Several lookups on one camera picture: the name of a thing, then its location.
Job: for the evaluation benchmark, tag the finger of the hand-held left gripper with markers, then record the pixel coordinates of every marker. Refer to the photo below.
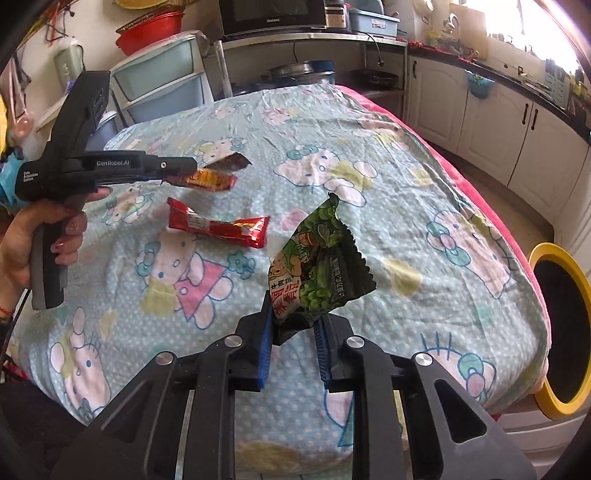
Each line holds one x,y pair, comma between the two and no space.
178,165

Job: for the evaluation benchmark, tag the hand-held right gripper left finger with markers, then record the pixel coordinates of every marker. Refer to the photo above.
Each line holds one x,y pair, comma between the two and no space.
264,341

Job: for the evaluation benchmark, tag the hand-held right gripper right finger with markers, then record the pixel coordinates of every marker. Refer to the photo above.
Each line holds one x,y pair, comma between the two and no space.
325,355

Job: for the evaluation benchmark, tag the red and yellow snack wrapper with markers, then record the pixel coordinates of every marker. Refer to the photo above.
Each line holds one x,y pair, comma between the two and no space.
212,180

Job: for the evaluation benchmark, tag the green pea snack packet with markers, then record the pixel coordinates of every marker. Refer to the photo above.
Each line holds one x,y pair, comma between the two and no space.
318,258

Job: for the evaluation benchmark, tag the yellow-rimmed black trash bin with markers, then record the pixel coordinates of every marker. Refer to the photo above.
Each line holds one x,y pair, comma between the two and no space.
568,323

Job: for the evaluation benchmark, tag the person's left forearm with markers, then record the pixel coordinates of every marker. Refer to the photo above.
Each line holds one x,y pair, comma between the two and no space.
7,300

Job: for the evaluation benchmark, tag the person's left hand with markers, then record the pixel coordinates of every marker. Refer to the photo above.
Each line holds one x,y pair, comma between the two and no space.
18,244

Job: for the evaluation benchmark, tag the blue plastic drawer unit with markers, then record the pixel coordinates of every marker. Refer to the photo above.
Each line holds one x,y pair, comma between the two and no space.
161,78

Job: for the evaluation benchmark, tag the red plastic basket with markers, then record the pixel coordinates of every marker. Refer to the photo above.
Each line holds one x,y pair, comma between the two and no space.
150,34

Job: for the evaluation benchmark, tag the metal cooking pot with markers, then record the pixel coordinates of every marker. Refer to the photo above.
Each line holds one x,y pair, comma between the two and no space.
300,71

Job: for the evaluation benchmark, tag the cartoon cat printed blanket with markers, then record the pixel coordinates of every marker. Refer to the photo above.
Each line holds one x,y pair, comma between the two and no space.
392,207

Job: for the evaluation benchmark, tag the metal kitchen shelf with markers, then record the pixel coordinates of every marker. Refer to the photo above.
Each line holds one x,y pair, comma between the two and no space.
295,42

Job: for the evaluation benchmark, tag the black microwave oven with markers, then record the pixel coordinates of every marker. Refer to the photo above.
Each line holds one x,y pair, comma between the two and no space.
272,16

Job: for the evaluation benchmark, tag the blue plastic dish box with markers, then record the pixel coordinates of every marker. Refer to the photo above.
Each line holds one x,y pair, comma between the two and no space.
374,23

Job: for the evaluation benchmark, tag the person's dark pants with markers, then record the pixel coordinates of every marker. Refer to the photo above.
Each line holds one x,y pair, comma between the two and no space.
37,429

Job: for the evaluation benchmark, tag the white kitchen cabinets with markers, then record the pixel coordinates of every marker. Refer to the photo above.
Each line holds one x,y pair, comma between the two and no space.
498,134

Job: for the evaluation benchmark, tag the blue hanging sink basket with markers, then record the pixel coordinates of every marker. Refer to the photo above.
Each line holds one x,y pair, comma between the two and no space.
480,87

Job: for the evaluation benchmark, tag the bright kitchen window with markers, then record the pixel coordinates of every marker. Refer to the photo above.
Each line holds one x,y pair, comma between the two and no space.
531,27

